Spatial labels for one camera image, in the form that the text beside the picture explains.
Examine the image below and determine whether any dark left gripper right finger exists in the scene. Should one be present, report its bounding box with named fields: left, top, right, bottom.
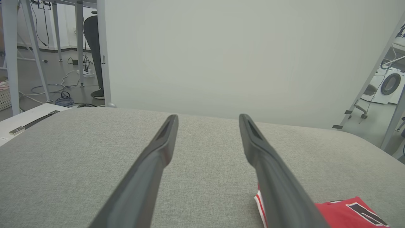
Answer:
left=239, top=113, right=329, bottom=228

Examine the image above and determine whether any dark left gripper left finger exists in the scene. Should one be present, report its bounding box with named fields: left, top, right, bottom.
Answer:
left=89, top=114, right=179, bottom=228

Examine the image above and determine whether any red and white basketball jersey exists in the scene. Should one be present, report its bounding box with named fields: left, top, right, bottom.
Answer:
left=254, top=184, right=391, bottom=228

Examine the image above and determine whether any grey wheeled office chair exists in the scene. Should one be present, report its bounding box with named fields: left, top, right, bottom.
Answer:
left=354, top=84, right=377, bottom=120

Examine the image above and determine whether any white low table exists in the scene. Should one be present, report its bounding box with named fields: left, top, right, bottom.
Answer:
left=0, top=103, right=69, bottom=147

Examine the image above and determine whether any grey metal table leg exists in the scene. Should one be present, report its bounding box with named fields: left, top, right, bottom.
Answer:
left=20, top=0, right=53, bottom=103
left=2, top=0, right=21, bottom=116
left=52, top=0, right=63, bottom=62
left=380, top=91, right=405, bottom=151
left=75, top=0, right=85, bottom=88

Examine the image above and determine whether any white partition panel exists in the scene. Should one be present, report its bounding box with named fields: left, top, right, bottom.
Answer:
left=104, top=0, right=405, bottom=129

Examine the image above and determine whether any white washing machine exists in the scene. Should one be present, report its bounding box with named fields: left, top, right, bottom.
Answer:
left=361, top=66, right=405, bottom=105

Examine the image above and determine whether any white woven laundry basket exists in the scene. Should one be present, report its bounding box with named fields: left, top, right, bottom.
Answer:
left=0, top=82, right=12, bottom=111

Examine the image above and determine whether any blue coiled cable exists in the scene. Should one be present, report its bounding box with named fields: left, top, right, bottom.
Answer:
left=55, top=96, right=75, bottom=107

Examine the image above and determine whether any grey panel frame leg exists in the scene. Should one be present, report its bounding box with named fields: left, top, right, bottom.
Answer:
left=96, top=0, right=116, bottom=108
left=332, top=13, right=405, bottom=129

